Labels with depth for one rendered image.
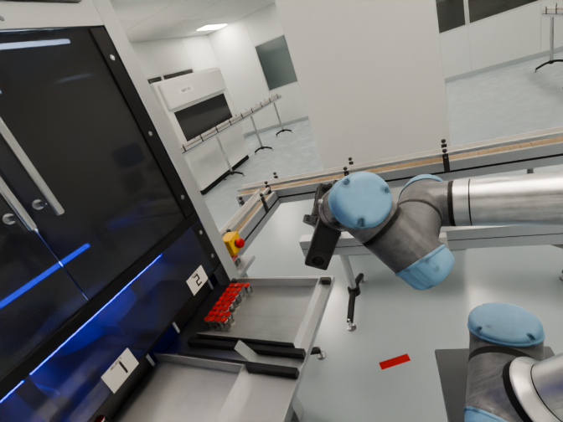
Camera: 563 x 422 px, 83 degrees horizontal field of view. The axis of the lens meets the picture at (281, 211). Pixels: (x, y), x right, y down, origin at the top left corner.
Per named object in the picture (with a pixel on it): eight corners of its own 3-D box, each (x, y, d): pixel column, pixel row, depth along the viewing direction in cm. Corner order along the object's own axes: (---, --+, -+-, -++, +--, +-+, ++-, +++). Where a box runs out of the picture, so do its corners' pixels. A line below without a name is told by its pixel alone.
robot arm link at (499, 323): (541, 346, 65) (541, 295, 60) (550, 409, 55) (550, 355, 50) (472, 335, 72) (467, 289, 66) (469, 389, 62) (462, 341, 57)
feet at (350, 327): (344, 331, 198) (338, 315, 192) (358, 278, 237) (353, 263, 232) (357, 332, 194) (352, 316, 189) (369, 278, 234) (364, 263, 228)
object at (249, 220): (224, 282, 134) (209, 251, 127) (197, 282, 141) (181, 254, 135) (282, 204, 188) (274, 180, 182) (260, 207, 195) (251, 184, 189)
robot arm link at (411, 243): (463, 232, 48) (407, 184, 48) (457, 281, 40) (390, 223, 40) (423, 255, 54) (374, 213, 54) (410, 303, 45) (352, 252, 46)
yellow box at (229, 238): (221, 256, 129) (214, 242, 127) (229, 246, 135) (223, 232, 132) (236, 255, 126) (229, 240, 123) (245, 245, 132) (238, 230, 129)
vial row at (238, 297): (219, 331, 102) (213, 321, 100) (245, 292, 116) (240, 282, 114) (224, 331, 101) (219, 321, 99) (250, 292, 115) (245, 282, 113)
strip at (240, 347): (241, 363, 87) (233, 348, 85) (246, 354, 90) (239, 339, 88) (286, 369, 81) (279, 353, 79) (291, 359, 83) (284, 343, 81)
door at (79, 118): (88, 301, 77) (-107, 38, 53) (192, 212, 111) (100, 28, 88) (90, 301, 76) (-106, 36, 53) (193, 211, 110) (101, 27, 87)
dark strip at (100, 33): (211, 269, 115) (88, 28, 84) (218, 260, 119) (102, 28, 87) (214, 268, 114) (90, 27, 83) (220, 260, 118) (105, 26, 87)
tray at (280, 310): (200, 341, 101) (196, 332, 99) (240, 285, 121) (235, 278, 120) (296, 352, 85) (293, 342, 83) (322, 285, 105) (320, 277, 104)
